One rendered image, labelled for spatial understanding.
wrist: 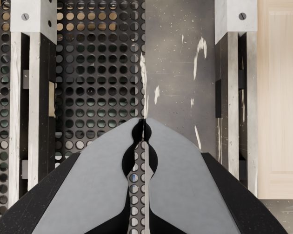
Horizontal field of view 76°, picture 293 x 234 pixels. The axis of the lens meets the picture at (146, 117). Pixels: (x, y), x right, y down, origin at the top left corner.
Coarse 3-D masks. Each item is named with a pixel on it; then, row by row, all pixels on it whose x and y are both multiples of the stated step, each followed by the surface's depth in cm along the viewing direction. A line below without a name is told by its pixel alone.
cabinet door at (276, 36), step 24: (264, 0) 43; (288, 0) 43; (264, 24) 43; (288, 24) 43; (264, 48) 43; (288, 48) 43; (264, 72) 43; (288, 72) 43; (264, 96) 43; (288, 96) 43; (264, 120) 43; (288, 120) 43; (264, 144) 43; (288, 144) 43; (264, 168) 43; (288, 168) 43; (264, 192) 42; (288, 192) 42
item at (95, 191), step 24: (96, 144) 9; (120, 144) 9; (72, 168) 8; (96, 168) 8; (120, 168) 8; (72, 192) 7; (96, 192) 7; (120, 192) 7; (48, 216) 6; (72, 216) 6; (96, 216) 6; (120, 216) 6
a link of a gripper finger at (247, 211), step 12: (204, 156) 8; (216, 168) 8; (216, 180) 7; (228, 180) 7; (228, 192) 7; (240, 192) 7; (228, 204) 6; (240, 204) 6; (252, 204) 6; (240, 216) 6; (252, 216) 6; (264, 216) 6; (240, 228) 6; (252, 228) 6; (264, 228) 6; (276, 228) 6
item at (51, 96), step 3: (51, 84) 43; (51, 87) 43; (51, 90) 43; (51, 93) 43; (51, 96) 43; (51, 99) 43; (51, 102) 43; (51, 105) 43; (51, 108) 43; (51, 111) 43; (51, 114) 43
